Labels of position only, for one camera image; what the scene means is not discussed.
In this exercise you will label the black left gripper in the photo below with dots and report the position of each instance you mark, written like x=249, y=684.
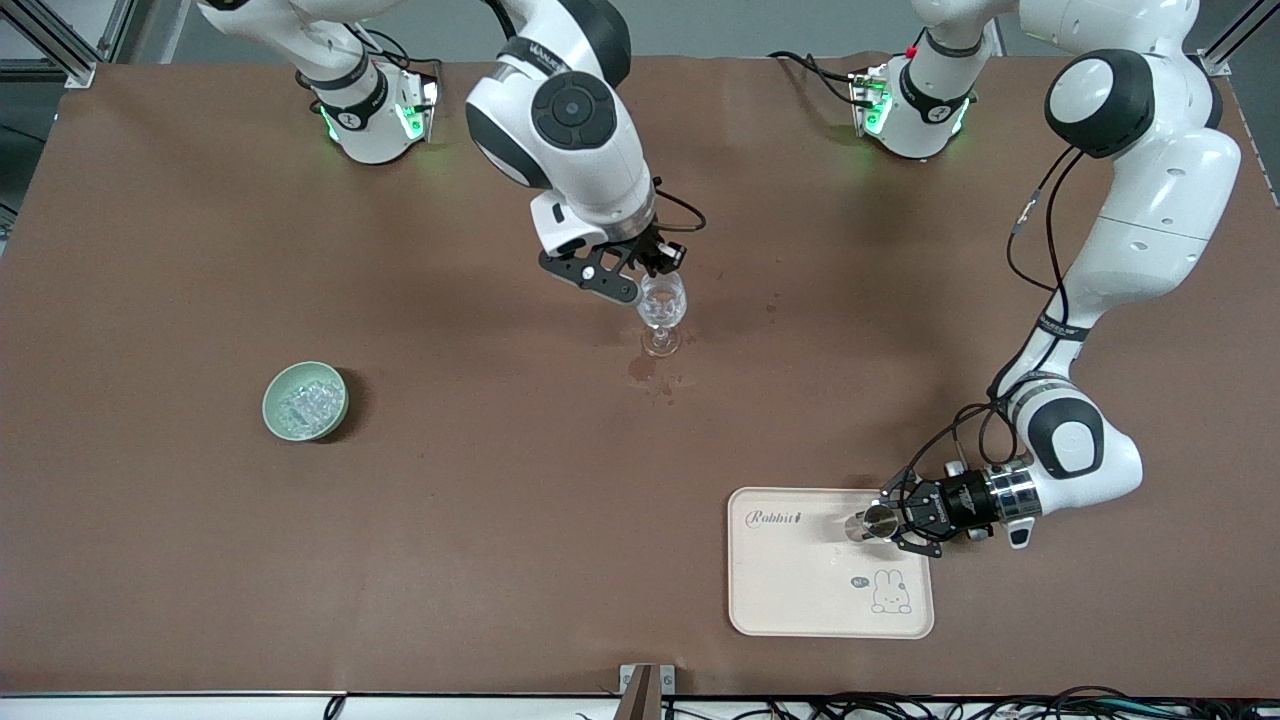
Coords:
x=960, y=502

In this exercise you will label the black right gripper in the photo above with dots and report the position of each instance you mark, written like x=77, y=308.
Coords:
x=650, y=248

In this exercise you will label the steel double-ended jigger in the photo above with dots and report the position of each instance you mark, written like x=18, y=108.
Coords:
x=868, y=525

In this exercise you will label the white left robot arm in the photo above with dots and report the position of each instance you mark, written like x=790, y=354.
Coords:
x=1150, y=230

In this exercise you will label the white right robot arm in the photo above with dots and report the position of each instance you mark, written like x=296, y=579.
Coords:
x=600, y=170

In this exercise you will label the clear stemmed wine glass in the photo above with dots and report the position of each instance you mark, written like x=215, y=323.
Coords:
x=662, y=315

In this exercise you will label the cream tray with rabbit print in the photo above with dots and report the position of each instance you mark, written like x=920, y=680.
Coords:
x=800, y=580

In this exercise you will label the brown paper table cover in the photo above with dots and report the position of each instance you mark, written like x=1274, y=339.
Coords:
x=500, y=550

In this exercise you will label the pale green ceramic bowl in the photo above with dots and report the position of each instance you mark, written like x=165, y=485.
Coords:
x=271, y=405

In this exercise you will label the metal base connector bracket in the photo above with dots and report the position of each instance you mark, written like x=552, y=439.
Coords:
x=868, y=100
x=425, y=100

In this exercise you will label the grey metal mounting bracket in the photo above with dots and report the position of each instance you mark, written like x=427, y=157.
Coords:
x=668, y=680

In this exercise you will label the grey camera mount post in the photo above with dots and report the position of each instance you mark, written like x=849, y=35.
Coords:
x=640, y=702

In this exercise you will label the aluminium frame profile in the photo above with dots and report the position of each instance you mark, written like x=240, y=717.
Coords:
x=115, y=30
x=70, y=55
x=1222, y=55

